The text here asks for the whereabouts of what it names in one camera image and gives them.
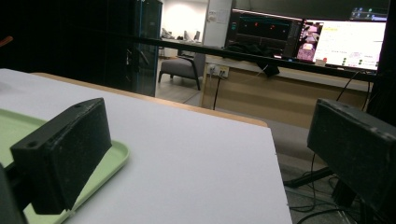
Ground grey armchair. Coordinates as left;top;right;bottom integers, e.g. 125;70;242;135
158;52;207;91

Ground black horizontal metal bar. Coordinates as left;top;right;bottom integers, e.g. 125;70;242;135
124;35;377;83

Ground wooden counter desk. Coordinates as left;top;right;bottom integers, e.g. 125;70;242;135
201;55;374;129

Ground light green plastic tray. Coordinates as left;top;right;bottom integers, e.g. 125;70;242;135
0;107;131;224

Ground dark cloth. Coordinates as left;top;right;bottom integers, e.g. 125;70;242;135
223;41;281;77

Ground dark glass cabinet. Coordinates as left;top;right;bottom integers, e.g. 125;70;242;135
124;0;164;97

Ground black power cable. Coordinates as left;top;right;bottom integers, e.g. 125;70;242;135
212;72;225;111

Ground bright white computer monitor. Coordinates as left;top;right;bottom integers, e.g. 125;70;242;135
296;20;388;71

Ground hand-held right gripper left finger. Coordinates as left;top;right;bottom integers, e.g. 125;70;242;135
9;97;113;216

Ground white wall socket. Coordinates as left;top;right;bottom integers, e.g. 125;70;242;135
206;63;230;78

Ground black stand foot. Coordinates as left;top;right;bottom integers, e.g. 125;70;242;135
283;166;334;189

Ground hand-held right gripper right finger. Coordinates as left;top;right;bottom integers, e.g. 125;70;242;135
306;98;396;224

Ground dark computer monitor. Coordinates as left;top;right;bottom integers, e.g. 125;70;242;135
225;8;304;58

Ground black floor cable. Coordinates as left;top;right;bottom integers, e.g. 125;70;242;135
289;152;362;224

